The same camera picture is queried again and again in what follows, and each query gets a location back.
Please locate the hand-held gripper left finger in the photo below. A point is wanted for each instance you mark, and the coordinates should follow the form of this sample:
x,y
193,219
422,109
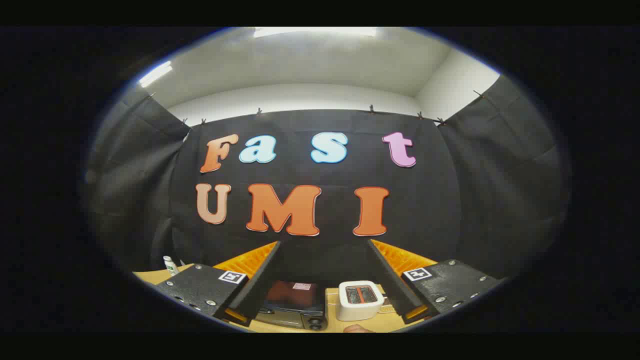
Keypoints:
x,y
257,287

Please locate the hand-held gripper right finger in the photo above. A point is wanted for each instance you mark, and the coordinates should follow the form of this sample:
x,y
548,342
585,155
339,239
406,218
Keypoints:
x,y
392,287

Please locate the black toaster oven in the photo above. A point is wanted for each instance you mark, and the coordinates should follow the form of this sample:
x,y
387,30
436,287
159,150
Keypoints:
x,y
290,296

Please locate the white pop-up toaster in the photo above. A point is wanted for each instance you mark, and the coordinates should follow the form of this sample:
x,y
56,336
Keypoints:
x,y
360,306

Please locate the white plastic bottle green label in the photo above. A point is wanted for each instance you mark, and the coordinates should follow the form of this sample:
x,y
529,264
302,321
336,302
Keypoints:
x,y
170,266

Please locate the ceiling light panel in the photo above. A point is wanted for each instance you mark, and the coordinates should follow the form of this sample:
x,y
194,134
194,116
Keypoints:
x,y
315,31
155,73

